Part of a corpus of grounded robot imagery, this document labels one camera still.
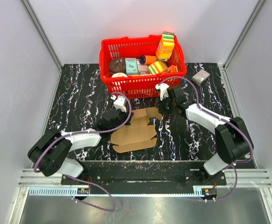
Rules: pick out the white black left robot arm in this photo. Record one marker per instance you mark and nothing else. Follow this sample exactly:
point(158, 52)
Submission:
point(49, 154)

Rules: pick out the white round lid container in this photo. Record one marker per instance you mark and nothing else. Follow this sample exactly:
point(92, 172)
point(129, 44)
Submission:
point(119, 74)

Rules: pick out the white wrapped tissue pack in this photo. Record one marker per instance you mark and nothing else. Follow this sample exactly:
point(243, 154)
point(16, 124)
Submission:
point(200, 77)

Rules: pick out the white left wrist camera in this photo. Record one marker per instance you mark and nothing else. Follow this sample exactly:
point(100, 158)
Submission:
point(120, 103)

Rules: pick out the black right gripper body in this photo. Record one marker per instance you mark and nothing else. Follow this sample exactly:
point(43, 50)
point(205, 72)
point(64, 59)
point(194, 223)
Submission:
point(167, 106)

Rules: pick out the yellow green sponge pack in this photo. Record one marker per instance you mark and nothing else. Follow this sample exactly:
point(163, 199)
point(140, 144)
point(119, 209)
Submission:
point(157, 67)

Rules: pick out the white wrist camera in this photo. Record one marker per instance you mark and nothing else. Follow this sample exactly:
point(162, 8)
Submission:
point(120, 103)
point(162, 88)

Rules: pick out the red plastic shopping basket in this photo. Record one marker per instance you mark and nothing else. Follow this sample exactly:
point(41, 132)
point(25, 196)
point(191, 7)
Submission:
point(138, 86)

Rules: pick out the brown round chocolate cake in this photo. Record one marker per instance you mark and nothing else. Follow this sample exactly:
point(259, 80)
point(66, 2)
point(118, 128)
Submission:
point(117, 65)

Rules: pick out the teal small carton box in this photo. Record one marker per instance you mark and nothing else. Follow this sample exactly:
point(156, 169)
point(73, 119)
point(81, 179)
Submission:
point(131, 66)

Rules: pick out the aluminium frame rail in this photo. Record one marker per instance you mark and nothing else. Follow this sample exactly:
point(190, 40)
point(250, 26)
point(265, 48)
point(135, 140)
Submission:
point(57, 185)

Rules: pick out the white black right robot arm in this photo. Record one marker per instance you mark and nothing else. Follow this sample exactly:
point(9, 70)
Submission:
point(232, 140)

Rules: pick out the tall orange sponge box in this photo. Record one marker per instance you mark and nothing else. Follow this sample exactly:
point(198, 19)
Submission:
point(165, 47)

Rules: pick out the orange cylindrical can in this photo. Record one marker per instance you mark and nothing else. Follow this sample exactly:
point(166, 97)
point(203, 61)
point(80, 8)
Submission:
point(147, 60)

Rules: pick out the orange snack packet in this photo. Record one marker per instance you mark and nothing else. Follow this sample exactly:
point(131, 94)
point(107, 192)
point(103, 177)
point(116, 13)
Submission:
point(171, 69)

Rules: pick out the brown cardboard box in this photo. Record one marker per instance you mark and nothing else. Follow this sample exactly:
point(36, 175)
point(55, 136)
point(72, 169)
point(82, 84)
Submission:
point(139, 134)

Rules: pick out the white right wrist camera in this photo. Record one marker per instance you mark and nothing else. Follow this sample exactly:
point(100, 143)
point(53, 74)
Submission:
point(162, 88)

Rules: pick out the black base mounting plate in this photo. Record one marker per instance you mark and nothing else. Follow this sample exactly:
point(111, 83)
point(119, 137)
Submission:
point(181, 172)

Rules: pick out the pink small food box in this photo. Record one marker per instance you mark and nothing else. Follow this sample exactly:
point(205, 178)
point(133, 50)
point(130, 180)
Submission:
point(142, 68)

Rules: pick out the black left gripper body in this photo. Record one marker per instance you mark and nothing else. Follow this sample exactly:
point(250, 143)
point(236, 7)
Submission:
point(123, 118)

